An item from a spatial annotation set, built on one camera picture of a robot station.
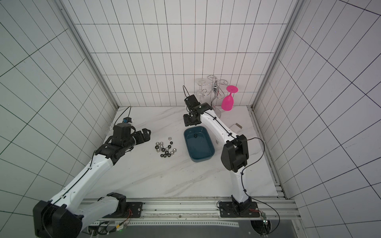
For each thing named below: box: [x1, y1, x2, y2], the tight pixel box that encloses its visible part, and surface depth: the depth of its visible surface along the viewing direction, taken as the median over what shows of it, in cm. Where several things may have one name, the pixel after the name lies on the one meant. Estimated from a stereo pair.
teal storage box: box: [183, 125, 215, 163], surface depth 100 cm
